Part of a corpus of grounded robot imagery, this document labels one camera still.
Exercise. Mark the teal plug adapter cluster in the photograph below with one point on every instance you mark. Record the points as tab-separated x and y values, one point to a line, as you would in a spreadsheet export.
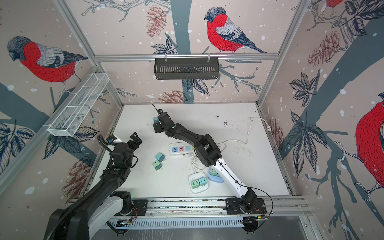
203	181
160	157

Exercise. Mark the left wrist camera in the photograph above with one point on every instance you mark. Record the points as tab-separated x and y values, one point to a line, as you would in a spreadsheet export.
112	139

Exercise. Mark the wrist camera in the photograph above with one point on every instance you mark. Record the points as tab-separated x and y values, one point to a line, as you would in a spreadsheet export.
112	139
159	111

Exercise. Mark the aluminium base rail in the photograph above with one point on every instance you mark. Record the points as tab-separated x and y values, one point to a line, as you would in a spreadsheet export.
200	207

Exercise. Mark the white multicolour power strip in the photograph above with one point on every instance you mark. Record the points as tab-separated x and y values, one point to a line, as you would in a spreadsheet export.
181	148

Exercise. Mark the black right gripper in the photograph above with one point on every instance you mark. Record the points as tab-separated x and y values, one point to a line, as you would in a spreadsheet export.
159	126

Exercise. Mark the blue square socket cube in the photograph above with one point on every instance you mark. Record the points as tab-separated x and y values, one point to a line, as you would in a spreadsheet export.
216	179

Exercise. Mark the white mesh wall shelf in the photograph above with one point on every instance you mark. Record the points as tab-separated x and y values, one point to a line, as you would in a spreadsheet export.
81	102

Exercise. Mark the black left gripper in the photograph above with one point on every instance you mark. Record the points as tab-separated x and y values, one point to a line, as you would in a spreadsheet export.
137	140

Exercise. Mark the black wire basket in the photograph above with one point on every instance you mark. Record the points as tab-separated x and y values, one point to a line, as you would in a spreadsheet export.
186	69

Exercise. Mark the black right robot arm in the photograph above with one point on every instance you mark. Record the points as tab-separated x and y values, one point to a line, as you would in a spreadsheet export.
209	154

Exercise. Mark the green plug adapter low cluster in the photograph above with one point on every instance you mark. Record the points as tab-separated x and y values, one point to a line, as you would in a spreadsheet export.
157	165

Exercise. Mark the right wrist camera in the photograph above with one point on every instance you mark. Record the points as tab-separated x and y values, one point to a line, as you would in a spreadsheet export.
159	111

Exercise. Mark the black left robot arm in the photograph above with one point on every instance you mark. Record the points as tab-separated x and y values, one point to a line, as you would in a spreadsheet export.
81	220

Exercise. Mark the white square socket cube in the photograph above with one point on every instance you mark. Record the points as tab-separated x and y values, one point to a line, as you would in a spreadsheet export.
197	176

